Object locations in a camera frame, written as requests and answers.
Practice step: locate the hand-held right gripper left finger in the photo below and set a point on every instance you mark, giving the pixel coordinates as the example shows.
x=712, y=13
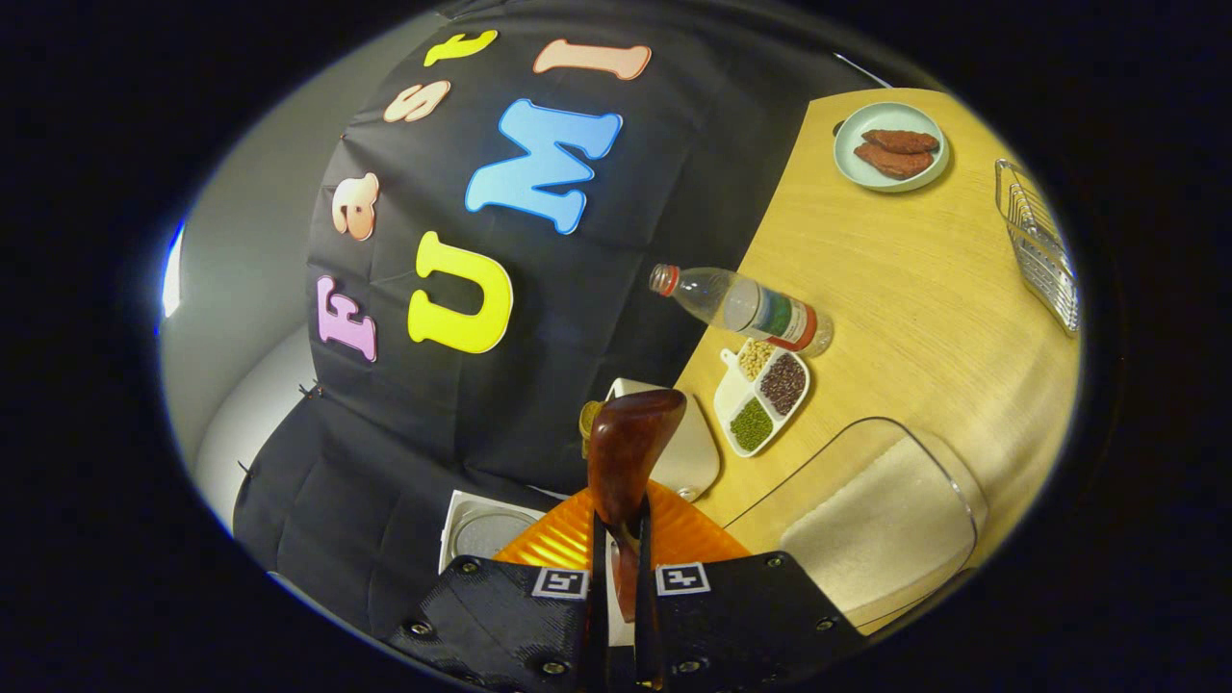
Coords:
x=500, y=621

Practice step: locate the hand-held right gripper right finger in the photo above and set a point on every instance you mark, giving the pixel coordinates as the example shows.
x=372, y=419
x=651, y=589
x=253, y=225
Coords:
x=741, y=616

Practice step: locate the white rice cooker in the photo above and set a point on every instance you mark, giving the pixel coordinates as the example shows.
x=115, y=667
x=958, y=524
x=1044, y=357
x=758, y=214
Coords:
x=481, y=529

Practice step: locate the brown wooden spoon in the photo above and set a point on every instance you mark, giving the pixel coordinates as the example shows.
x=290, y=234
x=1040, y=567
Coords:
x=630, y=452

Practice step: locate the white toaster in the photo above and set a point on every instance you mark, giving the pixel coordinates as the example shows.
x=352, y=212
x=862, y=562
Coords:
x=688, y=452

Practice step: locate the white divided bean dish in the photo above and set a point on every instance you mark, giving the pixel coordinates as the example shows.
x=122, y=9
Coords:
x=736, y=395

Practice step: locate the black backdrop cloth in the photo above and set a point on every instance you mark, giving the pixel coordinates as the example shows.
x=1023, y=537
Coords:
x=577, y=318

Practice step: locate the clear plastic bottle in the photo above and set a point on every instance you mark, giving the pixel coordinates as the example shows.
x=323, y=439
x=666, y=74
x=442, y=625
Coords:
x=741, y=303

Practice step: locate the pale green plate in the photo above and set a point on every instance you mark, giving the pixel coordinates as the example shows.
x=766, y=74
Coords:
x=852, y=168

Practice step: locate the brown meat slice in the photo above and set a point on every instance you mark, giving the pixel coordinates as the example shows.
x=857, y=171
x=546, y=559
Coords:
x=900, y=141
x=890, y=164

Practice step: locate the large ceiling light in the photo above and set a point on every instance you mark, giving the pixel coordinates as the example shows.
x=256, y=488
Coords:
x=173, y=274

